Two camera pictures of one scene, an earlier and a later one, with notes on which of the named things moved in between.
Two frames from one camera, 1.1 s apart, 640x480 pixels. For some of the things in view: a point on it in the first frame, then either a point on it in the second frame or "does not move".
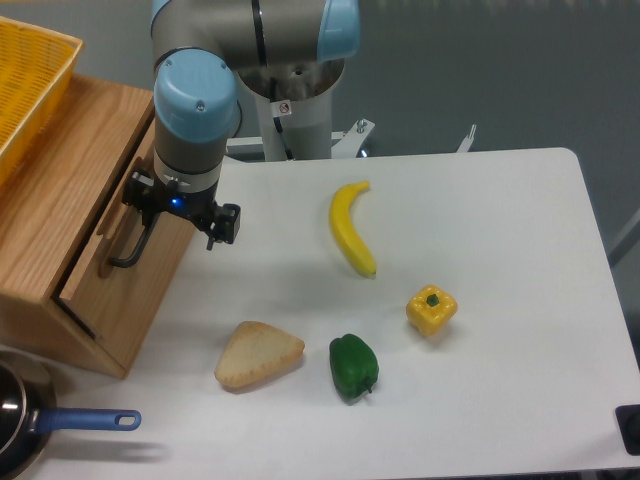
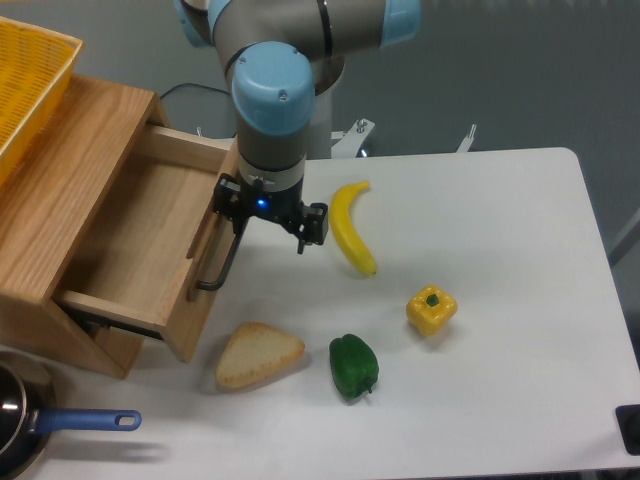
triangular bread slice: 254,349 does not move
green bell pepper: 354,367 does not move
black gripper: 151,195 -> 235,201
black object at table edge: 628,421 does not move
